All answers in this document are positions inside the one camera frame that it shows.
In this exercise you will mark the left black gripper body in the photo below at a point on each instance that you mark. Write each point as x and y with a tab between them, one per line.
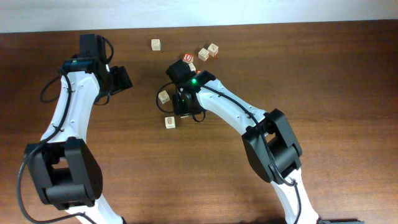
119	81

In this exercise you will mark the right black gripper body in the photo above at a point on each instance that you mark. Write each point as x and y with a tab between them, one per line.
183	107

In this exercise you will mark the wooden block red drawing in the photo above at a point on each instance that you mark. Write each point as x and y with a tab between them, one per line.
170	122

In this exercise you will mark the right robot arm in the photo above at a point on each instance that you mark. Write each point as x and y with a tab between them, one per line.
272	148

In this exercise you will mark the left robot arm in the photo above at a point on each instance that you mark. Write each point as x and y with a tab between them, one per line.
64	171

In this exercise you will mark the plain wooden block middle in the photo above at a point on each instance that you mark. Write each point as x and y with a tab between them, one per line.
163	96

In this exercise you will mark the plain wooden block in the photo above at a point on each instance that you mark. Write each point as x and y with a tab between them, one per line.
163	96
156	44

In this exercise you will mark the red U wooden block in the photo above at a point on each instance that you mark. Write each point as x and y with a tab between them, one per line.
188	58

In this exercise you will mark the plain wooden block far left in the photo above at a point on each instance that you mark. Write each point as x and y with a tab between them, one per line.
156	44

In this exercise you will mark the wooden block beside top right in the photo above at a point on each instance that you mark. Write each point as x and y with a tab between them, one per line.
203	54

